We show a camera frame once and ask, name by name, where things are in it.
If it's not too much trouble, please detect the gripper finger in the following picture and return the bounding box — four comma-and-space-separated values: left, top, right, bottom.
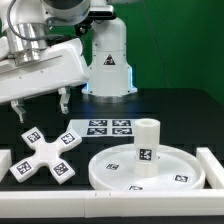
11, 100, 26, 123
58, 87, 70, 114

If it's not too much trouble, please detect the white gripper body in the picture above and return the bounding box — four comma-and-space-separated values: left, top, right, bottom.
0, 39, 89, 104

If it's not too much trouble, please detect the white cross table base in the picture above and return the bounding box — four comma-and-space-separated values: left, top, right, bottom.
10, 127, 82, 184

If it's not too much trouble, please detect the white round table top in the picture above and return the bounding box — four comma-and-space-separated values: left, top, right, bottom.
88, 144, 205, 191

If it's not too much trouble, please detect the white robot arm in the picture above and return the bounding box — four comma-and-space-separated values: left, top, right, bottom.
0, 0, 137, 116

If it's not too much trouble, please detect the white marker sheet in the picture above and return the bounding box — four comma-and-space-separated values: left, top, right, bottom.
68, 119, 135, 137

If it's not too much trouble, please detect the white frame left rail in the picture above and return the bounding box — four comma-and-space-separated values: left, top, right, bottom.
0, 149, 12, 182

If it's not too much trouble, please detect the white frame rail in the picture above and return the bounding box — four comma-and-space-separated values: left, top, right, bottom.
0, 189, 224, 218
196, 147, 224, 190
0, 149, 12, 182

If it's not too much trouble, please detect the white frame right rail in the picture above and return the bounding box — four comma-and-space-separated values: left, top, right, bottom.
196, 147, 224, 190

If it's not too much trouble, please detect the white frame front rail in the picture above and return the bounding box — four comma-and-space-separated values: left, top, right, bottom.
0, 189, 224, 218

